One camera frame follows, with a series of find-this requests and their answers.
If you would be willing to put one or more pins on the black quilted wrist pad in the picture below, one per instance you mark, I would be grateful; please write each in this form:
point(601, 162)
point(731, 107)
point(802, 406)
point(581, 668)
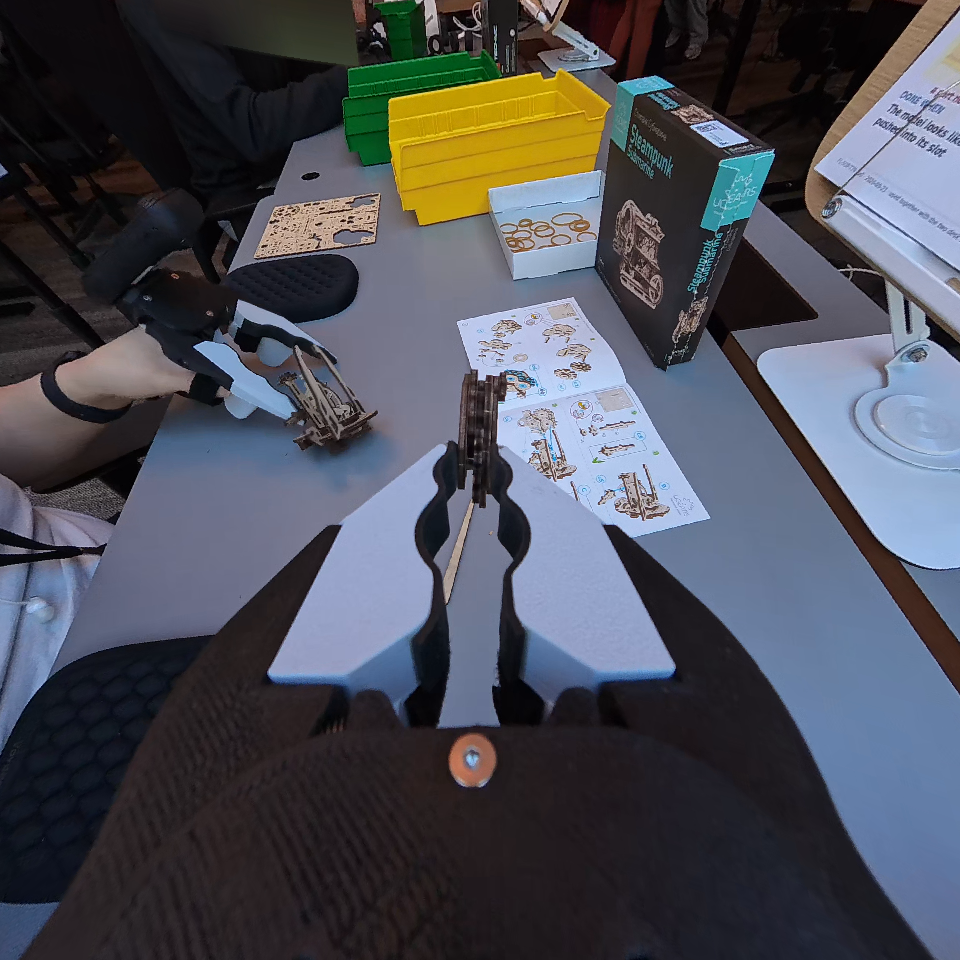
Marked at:
point(300, 289)
point(75, 750)

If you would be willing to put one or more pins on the person's white shirt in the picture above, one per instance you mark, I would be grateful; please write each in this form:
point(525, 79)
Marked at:
point(37, 660)

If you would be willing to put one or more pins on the yellow plastic bin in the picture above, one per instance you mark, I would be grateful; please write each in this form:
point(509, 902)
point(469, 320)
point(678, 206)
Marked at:
point(480, 187)

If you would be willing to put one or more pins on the dark wooden gear stack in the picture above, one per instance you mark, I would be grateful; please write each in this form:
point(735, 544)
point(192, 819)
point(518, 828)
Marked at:
point(480, 420)

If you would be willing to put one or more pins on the laser-cut wooden part sheet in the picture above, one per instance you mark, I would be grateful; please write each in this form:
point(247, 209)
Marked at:
point(300, 225)

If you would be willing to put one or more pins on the person's left forearm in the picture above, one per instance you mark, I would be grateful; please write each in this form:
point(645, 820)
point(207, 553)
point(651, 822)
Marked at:
point(30, 435)

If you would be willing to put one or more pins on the black model kit box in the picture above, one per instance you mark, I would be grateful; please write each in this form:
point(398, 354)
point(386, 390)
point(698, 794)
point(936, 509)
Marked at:
point(660, 225)

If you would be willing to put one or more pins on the person's left hand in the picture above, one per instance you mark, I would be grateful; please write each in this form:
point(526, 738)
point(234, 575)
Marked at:
point(142, 371)

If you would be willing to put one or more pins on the white printed instruction sheet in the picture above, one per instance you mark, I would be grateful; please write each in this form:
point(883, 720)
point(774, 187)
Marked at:
point(922, 127)

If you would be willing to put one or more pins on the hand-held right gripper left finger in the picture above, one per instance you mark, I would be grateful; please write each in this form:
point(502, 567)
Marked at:
point(360, 607)

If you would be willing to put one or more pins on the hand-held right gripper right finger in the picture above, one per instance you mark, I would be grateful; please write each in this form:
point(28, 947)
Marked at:
point(585, 607)

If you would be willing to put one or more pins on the wooden model frame with arms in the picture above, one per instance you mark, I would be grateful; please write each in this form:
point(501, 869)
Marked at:
point(330, 420)

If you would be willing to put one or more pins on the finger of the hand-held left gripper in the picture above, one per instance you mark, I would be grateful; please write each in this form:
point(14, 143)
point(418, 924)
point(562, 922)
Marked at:
point(240, 375)
point(285, 326)

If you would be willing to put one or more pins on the black wristband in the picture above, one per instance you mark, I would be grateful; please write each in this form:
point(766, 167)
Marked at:
point(56, 401)

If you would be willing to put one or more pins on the large green plastic bin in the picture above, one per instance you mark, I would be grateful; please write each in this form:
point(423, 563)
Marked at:
point(367, 127)

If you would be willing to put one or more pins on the narrow black box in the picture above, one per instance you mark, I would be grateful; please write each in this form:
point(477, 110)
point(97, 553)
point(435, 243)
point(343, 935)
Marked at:
point(499, 37)

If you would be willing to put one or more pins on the distant white document stand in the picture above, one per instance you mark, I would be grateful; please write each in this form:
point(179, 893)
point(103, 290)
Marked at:
point(577, 54)

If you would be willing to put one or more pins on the thin wooden stick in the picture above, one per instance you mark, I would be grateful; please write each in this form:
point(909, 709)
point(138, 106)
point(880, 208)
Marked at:
point(457, 555)

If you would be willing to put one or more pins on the white cardboard tray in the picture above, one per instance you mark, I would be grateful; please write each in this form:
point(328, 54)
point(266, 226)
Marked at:
point(540, 262)

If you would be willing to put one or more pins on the pile of rubber bands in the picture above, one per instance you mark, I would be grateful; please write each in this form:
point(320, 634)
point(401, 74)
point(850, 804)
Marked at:
point(517, 241)

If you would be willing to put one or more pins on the small green plastic bin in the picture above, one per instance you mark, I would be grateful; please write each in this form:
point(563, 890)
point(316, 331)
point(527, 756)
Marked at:
point(401, 34)

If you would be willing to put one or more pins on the open instruction booklet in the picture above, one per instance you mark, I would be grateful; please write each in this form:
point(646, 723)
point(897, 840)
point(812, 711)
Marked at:
point(600, 450)

